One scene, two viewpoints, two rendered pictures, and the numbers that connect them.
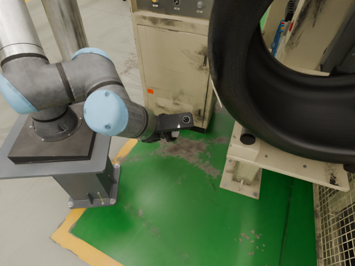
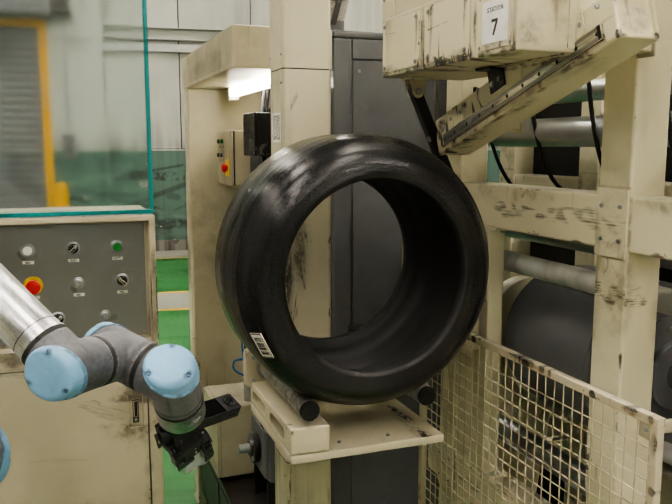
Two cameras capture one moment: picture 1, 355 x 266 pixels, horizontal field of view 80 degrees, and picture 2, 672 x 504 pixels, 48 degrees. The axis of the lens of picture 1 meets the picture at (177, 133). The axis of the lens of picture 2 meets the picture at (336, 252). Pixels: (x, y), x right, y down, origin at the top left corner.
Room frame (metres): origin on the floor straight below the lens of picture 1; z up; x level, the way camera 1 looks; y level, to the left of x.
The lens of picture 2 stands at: (-0.82, 0.74, 1.46)
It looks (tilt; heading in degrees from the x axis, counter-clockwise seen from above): 8 degrees down; 320
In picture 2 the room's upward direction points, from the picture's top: straight up
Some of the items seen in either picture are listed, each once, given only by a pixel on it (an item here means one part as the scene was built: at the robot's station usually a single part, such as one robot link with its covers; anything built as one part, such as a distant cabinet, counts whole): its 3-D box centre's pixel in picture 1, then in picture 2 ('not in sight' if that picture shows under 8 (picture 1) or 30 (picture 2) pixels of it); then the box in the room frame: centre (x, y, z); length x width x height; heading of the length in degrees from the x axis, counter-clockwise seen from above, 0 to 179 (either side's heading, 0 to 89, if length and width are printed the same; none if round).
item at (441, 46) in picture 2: not in sight; (485, 36); (0.29, -0.63, 1.71); 0.61 x 0.25 x 0.15; 160
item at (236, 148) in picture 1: (249, 115); (286, 412); (0.56, -0.27, 0.84); 0.36 x 0.09 x 0.06; 160
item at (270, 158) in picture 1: (285, 132); (341, 420); (0.51, -0.40, 0.80); 0.37 x 0.36 x 0.02; 70
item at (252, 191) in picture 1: (242, 176); not in sight; (0.76, -0.47, 0.02); 0.27 x 0.27 x 0.04; 70
